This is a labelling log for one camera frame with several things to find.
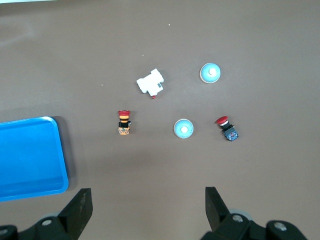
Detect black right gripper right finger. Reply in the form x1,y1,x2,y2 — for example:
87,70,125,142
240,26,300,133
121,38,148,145
201,186,308,240

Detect blue plastic tray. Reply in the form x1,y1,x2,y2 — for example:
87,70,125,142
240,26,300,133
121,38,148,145
0,116,70,203

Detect blue bell with white knob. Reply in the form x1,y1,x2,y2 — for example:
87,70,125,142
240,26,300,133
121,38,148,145
172,118,195,140
199,62,222,85

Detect white circuit breaker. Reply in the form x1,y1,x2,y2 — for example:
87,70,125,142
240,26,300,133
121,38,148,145
136,67,165,100

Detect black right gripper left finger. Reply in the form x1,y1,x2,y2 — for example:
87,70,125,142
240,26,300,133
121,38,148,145
18,188,94,240

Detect red mushroom push button switch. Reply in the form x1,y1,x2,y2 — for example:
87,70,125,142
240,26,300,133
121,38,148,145
214,115,240,142

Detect red yellow emergency stop button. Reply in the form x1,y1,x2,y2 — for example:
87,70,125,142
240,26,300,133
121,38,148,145
116,109,133,136

